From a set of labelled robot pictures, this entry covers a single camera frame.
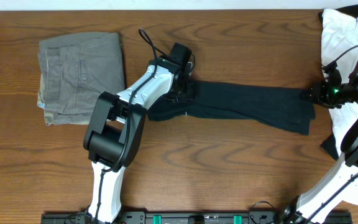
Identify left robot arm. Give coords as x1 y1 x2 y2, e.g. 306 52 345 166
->
83 58 195 223

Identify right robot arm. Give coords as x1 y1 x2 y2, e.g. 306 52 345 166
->
280 119 358 223

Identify small black cable loop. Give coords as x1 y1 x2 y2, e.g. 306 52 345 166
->
247 200 276 224

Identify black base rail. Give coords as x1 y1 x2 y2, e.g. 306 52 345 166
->
40 211 353 224

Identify black garment under white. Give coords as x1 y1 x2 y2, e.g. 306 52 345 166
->
320 134 339 161

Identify folded grey khaki pants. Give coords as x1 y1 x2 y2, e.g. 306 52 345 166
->
37 32 126 125

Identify black t-shirt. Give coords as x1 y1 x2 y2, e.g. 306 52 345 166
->
148 81 316 136

